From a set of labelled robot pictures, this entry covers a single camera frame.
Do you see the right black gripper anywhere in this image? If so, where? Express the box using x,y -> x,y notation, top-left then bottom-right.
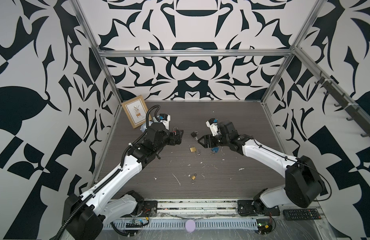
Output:
197,133 -> 231,149

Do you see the small black padlock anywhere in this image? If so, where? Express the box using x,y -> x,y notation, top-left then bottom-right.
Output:
191,131 -> 199,138

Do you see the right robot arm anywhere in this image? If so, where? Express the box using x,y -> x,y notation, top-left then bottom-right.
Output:
198,118 -> 331,209

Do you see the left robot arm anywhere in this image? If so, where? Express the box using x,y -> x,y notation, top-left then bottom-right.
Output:
53,105 -> 184,240

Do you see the blue padlock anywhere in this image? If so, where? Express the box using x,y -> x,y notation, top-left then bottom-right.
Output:
211,147 -> 220,155

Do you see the blue square alarm clock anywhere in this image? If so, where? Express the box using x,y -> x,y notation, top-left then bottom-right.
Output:
140,123 -> 148,133

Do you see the purple round lid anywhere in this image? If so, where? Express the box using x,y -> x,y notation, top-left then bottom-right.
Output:
185,220 -> 196,233

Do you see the left circuit board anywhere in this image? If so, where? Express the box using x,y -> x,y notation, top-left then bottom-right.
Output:
126,218 -> 150,228

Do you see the circuit board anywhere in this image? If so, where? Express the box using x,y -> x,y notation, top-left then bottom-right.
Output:
126,218 -> 150,228
255,219 -> 276,235

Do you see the right circuit board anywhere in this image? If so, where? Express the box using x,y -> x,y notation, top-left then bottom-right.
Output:
255,219 -> 276,235

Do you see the black remote control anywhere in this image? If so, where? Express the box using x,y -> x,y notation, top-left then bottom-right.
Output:
283,209 -> 322,221

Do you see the black coat hook rack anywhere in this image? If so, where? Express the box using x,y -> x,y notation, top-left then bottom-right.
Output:
315,71 -> 370,138

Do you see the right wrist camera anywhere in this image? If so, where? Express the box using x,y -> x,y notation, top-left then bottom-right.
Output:
206,118 -> 220,137

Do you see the wooden picture frame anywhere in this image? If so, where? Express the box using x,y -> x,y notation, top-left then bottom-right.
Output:
122,95 -> 148,129

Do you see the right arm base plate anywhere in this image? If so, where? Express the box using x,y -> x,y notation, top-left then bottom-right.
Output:
237,200 -> 281,217

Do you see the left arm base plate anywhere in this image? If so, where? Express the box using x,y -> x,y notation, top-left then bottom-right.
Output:
138,200 -> 158,218

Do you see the white slotted cable duct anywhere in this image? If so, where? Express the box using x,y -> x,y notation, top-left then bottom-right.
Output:
114,219 -> 258,231

